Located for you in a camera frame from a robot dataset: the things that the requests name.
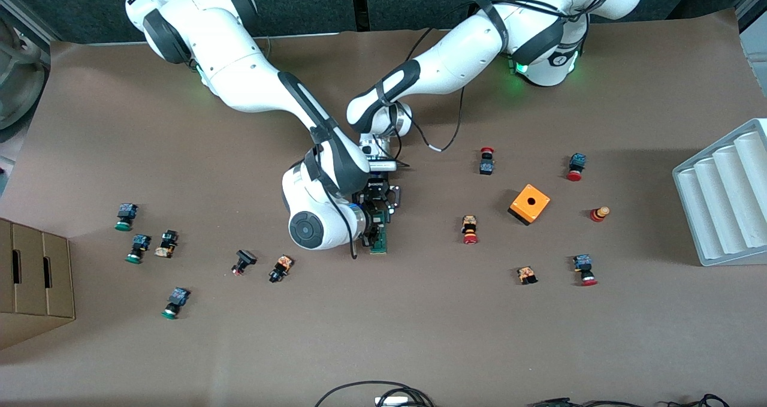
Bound grey metal machine base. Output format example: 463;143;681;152
0;17;52;133

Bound orange button enclosure box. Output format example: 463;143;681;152
508;183;551;227

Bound black cable bundle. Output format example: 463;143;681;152
527;393;733;407

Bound black button orange block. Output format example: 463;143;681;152
268;255;294;284
154;230;179;258

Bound green push button blue block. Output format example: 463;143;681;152
161;287;191;320
125;234;152;264
115;203;140;232

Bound grey aluminium frame rail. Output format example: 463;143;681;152
0;0;59;43

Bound white grey ridged tray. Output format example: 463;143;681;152
672;118;767;268

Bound brown paper table cover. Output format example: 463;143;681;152
0;8;767;407

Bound black square red button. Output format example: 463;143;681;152
231;249;258;276

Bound black cable loop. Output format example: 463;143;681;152
315;381;435;407

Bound brown cardboard box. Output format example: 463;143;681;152
0;218;76;351

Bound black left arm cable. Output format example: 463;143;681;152
383;86;467;171

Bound green load switch white handle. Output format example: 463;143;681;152
370;210;389;255

